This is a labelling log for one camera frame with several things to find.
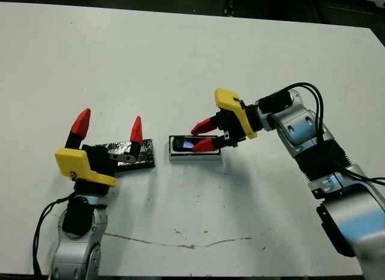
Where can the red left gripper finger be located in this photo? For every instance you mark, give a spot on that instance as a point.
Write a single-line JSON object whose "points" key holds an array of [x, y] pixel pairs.
{"points": [[136, 132], [81, 123]]}

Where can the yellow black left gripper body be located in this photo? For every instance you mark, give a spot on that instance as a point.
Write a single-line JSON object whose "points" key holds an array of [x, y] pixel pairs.
{"points": [[78, 165]]}

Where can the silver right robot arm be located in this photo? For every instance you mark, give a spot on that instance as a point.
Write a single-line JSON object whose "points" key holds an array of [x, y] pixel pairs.
{"points": [[355, 219]]}

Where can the black box base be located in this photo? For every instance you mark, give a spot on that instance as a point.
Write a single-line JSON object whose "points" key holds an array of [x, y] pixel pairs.
{"points": [[180, 157]]}

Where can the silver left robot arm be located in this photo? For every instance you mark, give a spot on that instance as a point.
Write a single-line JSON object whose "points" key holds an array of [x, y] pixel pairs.
{"points": [[78, 256]]}

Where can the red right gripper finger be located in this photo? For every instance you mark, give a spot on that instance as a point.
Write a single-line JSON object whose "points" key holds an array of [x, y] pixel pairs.
{"points": [[206, 146], [204, 126]]}

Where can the shiny black box lid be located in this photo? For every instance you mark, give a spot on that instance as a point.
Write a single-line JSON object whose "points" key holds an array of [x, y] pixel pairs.
{"points": [[147, 159]]}

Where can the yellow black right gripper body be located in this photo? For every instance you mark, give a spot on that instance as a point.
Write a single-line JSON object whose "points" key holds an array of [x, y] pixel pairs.
{"points": [[237, 117]]}

